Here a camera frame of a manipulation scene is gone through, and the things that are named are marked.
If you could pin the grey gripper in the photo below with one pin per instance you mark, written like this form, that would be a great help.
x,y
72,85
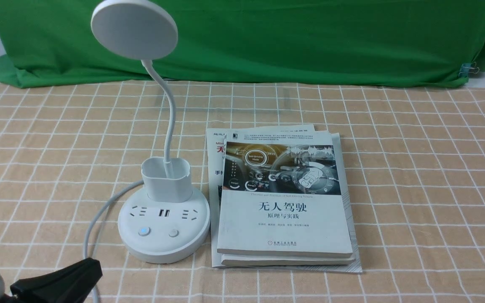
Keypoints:
x,y
71,284

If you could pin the white desk lamp with sockets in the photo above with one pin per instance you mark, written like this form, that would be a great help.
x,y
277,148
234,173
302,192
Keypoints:
x,y
167,219

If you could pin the middle white book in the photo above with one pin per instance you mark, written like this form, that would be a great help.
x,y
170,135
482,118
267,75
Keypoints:
x,y
331,136

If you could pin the white book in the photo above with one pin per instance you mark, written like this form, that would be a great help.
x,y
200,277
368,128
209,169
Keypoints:
x,y
331,136
216,153

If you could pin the bottom white book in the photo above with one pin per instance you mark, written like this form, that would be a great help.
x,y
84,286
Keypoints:
x,y
216,153

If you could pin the top self-driving textbook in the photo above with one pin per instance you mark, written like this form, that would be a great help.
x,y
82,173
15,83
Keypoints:
x,y
282,219

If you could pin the green backdrop cloth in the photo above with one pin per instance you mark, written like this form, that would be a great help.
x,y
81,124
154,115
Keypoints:
x,y
397,43

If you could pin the checkered beige tablecloth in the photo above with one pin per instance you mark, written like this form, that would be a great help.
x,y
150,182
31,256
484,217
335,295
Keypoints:
x,y
414,160

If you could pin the blue binder clip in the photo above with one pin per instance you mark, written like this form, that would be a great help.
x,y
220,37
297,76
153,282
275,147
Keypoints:
x,y
468,69

